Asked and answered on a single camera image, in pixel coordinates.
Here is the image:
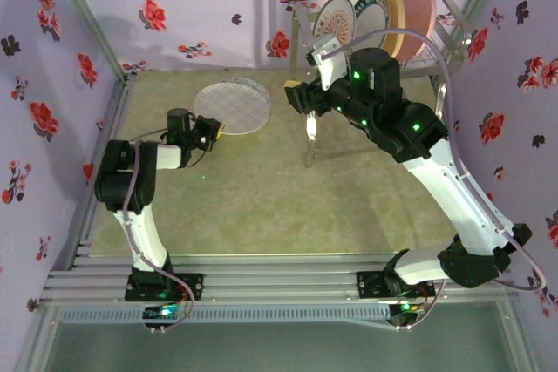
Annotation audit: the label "white grid pattern plate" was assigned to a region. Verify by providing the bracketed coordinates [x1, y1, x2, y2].
[193, 77, 272, 137]

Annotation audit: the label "yellow plate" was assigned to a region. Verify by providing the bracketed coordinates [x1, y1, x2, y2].
[368, 0, 406, 59]

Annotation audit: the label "pink plate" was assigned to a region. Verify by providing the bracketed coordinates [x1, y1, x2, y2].
[394, 0, 437, 64]

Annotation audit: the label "metal dish rack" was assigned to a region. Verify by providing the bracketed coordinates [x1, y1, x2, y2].
[287, 0, 466, 169]

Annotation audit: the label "white plate green lettered rim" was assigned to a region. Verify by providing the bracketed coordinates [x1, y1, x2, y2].
[353, 0, 391, 49]

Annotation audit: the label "white plate orange sunburst pattern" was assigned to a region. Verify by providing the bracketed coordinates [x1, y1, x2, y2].
[311, 0, 357, 49]

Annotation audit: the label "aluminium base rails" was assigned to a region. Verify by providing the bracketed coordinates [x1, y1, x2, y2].
[41, 252, 524, 306]

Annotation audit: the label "controller board with green light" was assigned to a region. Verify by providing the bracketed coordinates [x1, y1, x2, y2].
[389, 299, 427, 330]
[142, 303, 183, 321]

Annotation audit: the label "aluminium side rail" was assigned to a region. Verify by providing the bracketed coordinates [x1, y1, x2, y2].
[69, 73, 137, 271]

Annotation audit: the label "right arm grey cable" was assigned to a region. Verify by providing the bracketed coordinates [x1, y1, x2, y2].
[322, 27, 548, 332]

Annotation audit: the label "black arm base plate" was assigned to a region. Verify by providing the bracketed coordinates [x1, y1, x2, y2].
[125, 273, 205, 302]
[356, 270, 437, 299]

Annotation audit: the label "grey slotted cable duct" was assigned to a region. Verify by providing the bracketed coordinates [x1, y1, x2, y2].
[58, 304, 393, 326]

